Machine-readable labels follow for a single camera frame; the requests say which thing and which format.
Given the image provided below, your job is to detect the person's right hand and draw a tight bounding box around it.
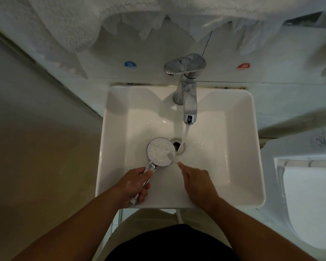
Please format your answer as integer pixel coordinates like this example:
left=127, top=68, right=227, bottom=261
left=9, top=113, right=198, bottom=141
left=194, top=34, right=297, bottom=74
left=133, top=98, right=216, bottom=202
left=177, top=161, right=224, bottom=213

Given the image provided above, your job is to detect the person's left hand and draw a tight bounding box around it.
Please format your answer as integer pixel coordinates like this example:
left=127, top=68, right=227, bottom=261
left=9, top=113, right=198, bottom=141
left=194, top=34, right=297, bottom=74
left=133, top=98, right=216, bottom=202
left=115, top=167, right=154, bottom=209

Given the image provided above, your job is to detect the chrome shower head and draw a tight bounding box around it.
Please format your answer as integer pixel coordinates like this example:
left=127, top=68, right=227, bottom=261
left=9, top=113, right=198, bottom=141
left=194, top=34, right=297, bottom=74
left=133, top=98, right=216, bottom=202
left=129, top=137, right=177, bottom=207

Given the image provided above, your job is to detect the white ceramic sink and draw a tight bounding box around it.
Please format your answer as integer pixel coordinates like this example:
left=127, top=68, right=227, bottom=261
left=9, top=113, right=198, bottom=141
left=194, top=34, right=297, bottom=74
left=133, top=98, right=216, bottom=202
left=95, top=84, right=266, bottom=210

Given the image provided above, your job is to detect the chrome sink faucet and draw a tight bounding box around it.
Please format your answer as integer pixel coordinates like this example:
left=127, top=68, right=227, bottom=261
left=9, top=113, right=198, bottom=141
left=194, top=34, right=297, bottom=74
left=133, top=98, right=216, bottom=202
left=164, top=53, right=207, bottom=125

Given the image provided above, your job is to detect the person's right forearm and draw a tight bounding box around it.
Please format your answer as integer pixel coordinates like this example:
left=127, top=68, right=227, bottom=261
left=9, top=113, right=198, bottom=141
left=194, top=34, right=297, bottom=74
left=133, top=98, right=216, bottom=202
left=208, top=197, right=326, bottom=261

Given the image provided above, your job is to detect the person's left forearm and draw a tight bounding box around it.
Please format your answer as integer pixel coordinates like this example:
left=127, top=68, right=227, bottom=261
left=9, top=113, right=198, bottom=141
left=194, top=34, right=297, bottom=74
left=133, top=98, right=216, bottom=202
left=12, top=186, right=131, bottom=261

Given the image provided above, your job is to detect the black shirt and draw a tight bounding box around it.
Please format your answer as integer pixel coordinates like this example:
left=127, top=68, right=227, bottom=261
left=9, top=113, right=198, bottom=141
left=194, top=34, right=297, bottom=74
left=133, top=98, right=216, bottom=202
left=104, top=224, right=234, bottom=261

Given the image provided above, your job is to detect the white toilet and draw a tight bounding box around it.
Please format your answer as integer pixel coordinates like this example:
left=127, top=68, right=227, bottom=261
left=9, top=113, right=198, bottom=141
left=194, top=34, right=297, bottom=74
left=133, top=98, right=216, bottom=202
left=260, top=125, right=326, bottom=250

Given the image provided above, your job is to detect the white hanging towel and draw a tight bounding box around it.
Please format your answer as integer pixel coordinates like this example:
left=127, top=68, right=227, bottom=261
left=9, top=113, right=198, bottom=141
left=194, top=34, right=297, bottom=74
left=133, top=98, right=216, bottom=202
left=24, top=0, right=326, bottom=53

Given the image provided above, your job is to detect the thin black cord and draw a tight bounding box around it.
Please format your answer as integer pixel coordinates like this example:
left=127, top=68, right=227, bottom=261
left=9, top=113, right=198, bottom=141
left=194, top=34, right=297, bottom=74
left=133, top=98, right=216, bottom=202
left=202, top=30, right=213, bottom=56

